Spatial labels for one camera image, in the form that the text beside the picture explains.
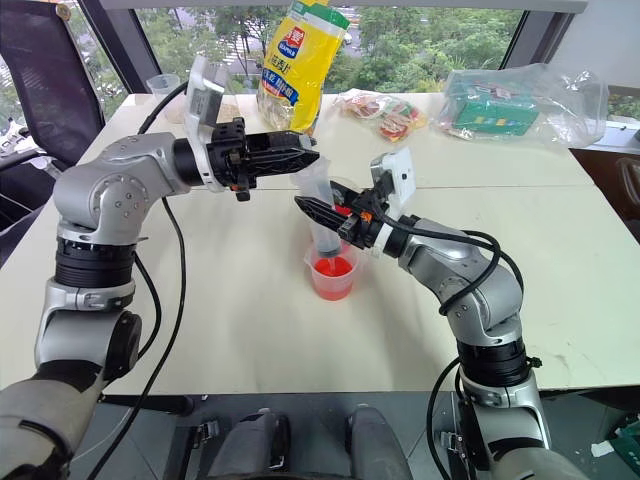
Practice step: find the grey rounded shape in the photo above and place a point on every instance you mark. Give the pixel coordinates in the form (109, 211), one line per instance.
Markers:
(250, 445)
(377, 445)

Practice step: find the plastic cup with red liquid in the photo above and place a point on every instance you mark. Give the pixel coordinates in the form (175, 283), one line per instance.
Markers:
(332, 282)

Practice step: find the clear plastic syringe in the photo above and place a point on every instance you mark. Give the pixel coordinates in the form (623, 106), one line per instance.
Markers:
(320, 187)

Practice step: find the green cardboard box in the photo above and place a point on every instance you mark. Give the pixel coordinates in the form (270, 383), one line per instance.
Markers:
(495, 112)

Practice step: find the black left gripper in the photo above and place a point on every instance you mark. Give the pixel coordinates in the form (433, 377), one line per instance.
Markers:
(227, 150)

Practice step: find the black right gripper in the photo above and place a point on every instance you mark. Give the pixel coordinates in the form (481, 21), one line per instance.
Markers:
(365, 220)

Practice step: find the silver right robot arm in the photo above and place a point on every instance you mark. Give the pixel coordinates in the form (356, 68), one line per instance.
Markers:
(480, 295)

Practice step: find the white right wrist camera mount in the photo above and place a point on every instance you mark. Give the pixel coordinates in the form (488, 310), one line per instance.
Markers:
(402, 175)

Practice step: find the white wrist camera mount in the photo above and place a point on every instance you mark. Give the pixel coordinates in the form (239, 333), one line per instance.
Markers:
(402, 175)
(200, 95)

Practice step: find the yellow snack bag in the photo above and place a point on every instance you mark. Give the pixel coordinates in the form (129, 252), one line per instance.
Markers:
(300, 65)

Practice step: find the pile of colourful sachets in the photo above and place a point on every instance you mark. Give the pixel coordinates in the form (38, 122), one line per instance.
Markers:
(387, 115)

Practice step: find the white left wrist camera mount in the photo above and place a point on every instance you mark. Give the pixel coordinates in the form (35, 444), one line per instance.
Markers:
(200, 95)

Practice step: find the clear measuring cup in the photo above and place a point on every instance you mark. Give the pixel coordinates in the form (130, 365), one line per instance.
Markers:
(164, 90)

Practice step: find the clear crumpled plastic bag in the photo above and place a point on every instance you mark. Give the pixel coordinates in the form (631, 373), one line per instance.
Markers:
(560, 105)

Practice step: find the black table crossbar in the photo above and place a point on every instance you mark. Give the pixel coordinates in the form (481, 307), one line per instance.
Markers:
(145, 404)

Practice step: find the dark brown side table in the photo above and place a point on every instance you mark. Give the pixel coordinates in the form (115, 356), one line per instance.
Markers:
(607, 185)

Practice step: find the dark window frame pillar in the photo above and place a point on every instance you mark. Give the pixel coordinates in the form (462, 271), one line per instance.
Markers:
(125, 45)
(537, 35)

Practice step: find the black mesh office chair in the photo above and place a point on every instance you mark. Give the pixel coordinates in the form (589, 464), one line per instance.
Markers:
(50, 75)

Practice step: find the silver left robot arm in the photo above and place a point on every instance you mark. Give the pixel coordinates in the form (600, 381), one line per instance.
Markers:
(100, 195)

